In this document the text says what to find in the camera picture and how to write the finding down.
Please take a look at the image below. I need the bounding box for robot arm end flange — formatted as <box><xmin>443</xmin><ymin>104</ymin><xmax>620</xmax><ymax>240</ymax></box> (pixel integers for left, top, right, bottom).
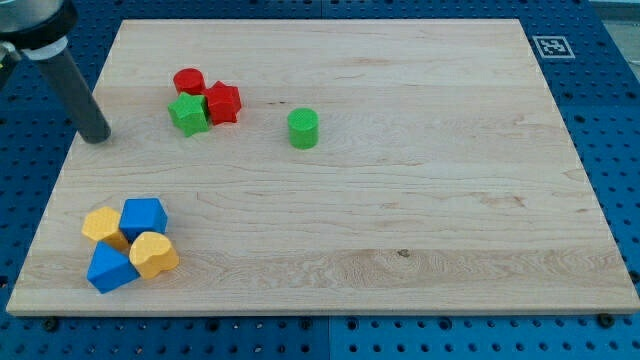
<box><xmin>1</xmin><ymin>0</ymin><xmax>78</xmax><ymax>88</ymax></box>

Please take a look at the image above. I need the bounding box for red star block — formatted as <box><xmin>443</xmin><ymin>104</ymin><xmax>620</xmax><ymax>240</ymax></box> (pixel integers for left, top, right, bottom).
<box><xmin>202</xmin><ymin>81</ymin><xmax>242</xmax><ymax>126</ymax></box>

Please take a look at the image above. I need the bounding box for green star block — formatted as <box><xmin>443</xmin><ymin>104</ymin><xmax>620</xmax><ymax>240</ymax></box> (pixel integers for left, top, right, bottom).
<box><xmin>167</xmin><ymin>92</ymin><xmax>209</xmax><ymax>137</ymax></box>

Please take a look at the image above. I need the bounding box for wooden board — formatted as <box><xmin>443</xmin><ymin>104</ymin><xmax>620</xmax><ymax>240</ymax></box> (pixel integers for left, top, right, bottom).
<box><xmin>7</xmin><ymin>19</ymin><xmax>639</xmax><ymax>317</ymax></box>

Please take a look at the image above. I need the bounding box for green cylinder block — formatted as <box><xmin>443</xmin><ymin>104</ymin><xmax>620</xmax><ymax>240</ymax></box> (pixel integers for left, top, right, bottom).
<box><xmin>287</xmin><ymin>108</ymin><xmax>319</xmax><ymax>149</ymax></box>

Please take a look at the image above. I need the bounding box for red cylinder block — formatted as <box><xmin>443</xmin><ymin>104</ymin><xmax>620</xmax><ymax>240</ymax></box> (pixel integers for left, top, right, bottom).
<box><xmin>173</xmin><ymin>68</ymin><xmax>205</xmax><ymax>95</ymax></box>

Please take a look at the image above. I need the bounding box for blue pentagon block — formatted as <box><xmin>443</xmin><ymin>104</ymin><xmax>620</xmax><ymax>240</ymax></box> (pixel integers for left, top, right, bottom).
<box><xmin>119</xmin><ymin>198</ymin><xmax>168</xmax><ymax>243</ymax></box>

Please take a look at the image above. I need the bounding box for yellow heart block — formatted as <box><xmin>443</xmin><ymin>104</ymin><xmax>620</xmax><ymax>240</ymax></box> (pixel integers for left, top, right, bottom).
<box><xmin>129</xmin><ymin>231</ymin><xmax>180</xmax><ymax>279</ymax></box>

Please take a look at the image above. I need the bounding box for yellow hexagon block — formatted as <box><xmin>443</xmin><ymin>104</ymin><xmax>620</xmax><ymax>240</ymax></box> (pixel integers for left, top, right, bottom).
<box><xmin>81</xmin><ymin>206</ymin><xmax>129</xmax><ymax>251</ymax></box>

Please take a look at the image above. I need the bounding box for blue triangle block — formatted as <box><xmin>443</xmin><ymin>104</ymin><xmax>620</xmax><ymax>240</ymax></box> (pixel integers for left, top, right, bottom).
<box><xmin>86</xmin><ymin>242</ymin><xmax>140</xmax><ymax>294</ymax></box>

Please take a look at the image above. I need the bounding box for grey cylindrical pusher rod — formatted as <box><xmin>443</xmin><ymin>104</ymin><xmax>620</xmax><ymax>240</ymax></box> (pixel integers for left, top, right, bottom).
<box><xmin>22</xmin><ymin>36</ymin><xmax>111</xmax><ymax>144</ymax></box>

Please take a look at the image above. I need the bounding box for white fiducial marker tag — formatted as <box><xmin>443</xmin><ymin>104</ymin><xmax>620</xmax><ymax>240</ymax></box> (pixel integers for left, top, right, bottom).
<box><xmin>532</xmin><ymin>35</ymin><xmax>575</xmax><ymax>59</ymax></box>

